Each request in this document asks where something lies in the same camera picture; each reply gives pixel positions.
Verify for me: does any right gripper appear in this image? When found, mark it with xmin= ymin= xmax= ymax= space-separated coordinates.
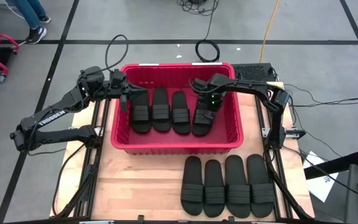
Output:
xmin=197 ymin=90 xmax=225 ymax=119

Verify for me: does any black rubber slide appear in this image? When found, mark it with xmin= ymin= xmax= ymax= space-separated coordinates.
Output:
xmin=151 ymin=86 xmax=172 ymax=133
xmin=171 ymin=90 xmax=191 ymax=134
xmin=225 ymin=154 xmax=251 ymax=218
xmin=131 ymin=90 xmax=152 ymax=134
xmin=247 ymin=154 xmax=275 ymax=218
xmin=203 ymin=159 xmax=226 ymax=218
xmin=180 ymin=155 xmax=204 ymax=216
xmin=191 ymin=96 xmax=217 ymax=137

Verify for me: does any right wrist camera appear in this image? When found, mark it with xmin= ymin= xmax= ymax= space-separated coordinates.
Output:
xmin=191 ymin=77 xmax=213 ymax=94

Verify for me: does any person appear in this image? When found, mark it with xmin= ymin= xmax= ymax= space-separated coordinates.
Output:
xmin=12 ymin=0 xmax=52 ymax=45

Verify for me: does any red plastic bin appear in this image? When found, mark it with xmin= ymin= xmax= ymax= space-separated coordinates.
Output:
xmin=110 ymin=62 xmax=244 ymax=156

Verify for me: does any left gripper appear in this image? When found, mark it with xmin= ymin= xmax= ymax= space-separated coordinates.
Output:
xmin=103 ymin=83 xmax=150 ymax=113

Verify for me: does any yellow floor cable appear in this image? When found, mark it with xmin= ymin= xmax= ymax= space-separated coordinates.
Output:
xmin=259 ymin=0 xmax=281 ymax=64

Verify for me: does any coiled black cable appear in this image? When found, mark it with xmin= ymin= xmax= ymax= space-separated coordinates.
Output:
xmin=195 ymin=12 xmax=221 ymax=63

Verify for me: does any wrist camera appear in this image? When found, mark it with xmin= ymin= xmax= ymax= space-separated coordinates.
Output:
xmin=109 ymin=68 xmax=127 ymax=87
xmin=191 ymin=77 xmax=213 ymax=94

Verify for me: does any black aluminium rig frame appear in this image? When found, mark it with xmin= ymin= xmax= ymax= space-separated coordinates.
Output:
xmin=3 ymin=79 xmax=347 ymax=224

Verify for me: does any white paper sheet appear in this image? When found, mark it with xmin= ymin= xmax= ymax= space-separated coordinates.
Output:
xmin=303 ymin=151 xmax=340 ymax=203

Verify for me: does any black base cable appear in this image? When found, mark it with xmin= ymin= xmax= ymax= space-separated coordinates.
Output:
xmin=52 ymin=144 xmax=88 ymax=217

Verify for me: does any tangled black cable bundle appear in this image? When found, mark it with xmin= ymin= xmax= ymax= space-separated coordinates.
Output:
xmin=176 ymin=0 xmax=220 ymax=17

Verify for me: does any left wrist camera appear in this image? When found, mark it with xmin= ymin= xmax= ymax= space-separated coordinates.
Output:
xmin=109 ymin=68 xmax=127 ymax=87

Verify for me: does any black computer box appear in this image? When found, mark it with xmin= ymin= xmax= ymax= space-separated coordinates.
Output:
xmin=231 ymin=63 xmax=276 ymax=83

